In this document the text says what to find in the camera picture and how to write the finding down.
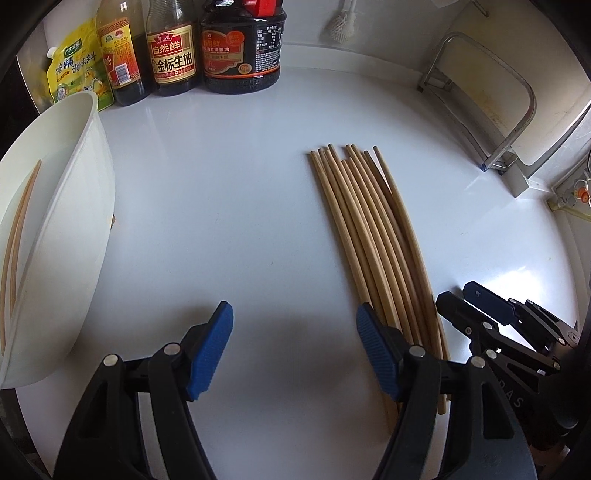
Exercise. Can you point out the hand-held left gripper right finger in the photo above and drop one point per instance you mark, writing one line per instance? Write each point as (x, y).
(376, 355)

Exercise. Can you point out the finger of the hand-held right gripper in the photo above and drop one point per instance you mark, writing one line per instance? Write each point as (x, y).
(461, 314)
(489, 300)

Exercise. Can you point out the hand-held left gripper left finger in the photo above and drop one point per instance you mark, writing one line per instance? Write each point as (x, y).
(210, 350)

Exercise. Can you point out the pile of wooden chopsticks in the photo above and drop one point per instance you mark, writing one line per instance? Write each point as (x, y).
(369, 230)

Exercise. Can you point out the white plastic container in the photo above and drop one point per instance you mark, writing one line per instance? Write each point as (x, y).
(69, 230)

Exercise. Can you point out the light wooden chopstick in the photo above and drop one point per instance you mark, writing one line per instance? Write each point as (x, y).
(27, 203)
(10, 277)

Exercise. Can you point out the glass soy sauce bottle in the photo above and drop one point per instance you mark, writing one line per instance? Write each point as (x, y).
(171, 55)

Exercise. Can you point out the dark sauce jug red cap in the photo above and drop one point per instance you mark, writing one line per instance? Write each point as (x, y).
(242, 50)

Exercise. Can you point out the vinegar bottle with tan label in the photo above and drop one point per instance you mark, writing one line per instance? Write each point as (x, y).
(122, 60)

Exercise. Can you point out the white dish brush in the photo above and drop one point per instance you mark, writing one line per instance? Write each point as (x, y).
(340, 27)

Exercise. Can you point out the yellow green seasoning pouch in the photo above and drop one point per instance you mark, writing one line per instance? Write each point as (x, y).
(76, 69)

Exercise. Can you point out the wall valve with orange knob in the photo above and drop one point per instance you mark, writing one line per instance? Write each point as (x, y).
(582, 196)

